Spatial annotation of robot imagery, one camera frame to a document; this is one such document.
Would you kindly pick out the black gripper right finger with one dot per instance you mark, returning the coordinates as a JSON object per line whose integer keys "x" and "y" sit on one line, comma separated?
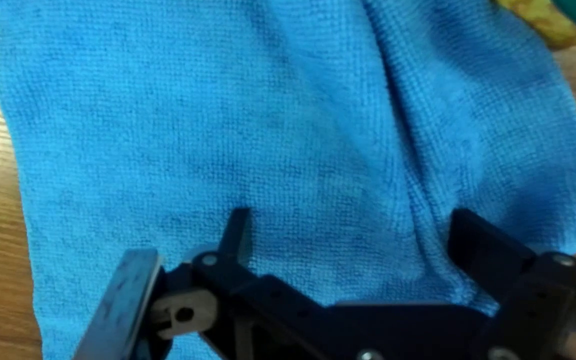
{"x": 535, "y": 291}

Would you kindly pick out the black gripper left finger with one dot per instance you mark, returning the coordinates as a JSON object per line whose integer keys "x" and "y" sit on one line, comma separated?
{"x": 237, "y": 313}

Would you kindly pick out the blue towel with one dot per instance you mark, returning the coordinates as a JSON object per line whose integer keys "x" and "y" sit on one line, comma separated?
{"x": 349, "y": 128}

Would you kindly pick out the yellow green can label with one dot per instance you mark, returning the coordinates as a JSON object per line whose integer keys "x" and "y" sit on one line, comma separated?
{"x": 555, "y": 20}

